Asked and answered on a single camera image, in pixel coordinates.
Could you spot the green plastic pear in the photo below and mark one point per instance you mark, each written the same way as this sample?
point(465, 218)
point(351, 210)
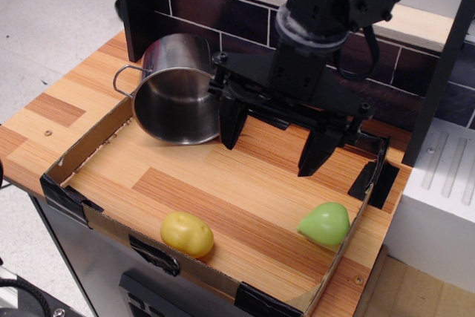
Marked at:
point(327, 224)

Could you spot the metal pot with handles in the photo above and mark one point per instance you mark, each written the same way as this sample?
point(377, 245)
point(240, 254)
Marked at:
point(172, 101)

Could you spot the cardboard fence with black tape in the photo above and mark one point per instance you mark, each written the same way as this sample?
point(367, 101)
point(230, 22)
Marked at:
point(238, 223)

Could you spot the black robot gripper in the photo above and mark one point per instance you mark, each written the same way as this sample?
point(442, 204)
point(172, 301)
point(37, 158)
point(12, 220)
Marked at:
point(286, 86)

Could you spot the dark shelf support post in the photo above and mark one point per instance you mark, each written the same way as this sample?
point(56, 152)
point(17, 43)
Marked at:
point(440, 78)

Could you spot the white toy sink drainboard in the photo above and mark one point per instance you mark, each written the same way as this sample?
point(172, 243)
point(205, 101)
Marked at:
point(433, 227)

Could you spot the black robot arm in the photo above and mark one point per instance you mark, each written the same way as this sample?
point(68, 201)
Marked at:
point(323, 26)

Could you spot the yellow plastic potato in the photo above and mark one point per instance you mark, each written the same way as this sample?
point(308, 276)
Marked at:
point(187, 233)

